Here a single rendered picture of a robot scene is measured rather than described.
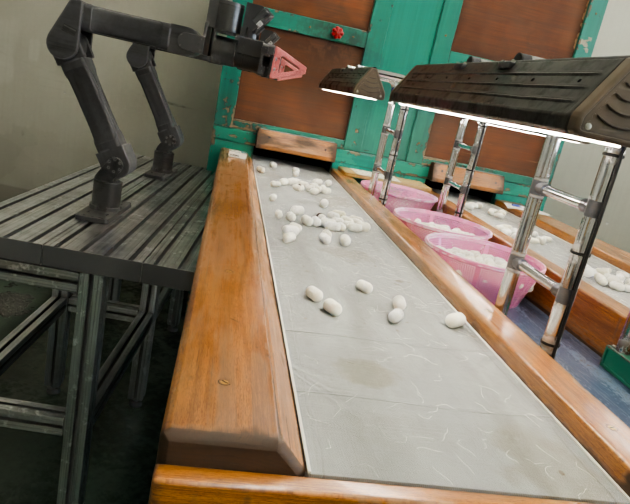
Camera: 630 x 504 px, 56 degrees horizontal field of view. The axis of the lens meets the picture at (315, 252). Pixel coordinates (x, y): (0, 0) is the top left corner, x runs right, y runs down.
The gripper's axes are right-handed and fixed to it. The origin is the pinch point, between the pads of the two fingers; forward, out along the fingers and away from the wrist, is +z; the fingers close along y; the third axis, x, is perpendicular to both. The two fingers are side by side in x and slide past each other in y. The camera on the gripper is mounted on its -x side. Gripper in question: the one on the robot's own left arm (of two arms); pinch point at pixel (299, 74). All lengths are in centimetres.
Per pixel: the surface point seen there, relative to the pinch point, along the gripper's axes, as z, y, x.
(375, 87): 18, -49, 0
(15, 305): -90, 25, 109
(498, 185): 85, 31, 23
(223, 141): -22.1, 25.9, 28.9
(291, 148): 2.8, 22.6, 25.5
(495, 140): 80, 37, 6
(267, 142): -6.2, 21.9, 25.3
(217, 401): -2, -149, 30
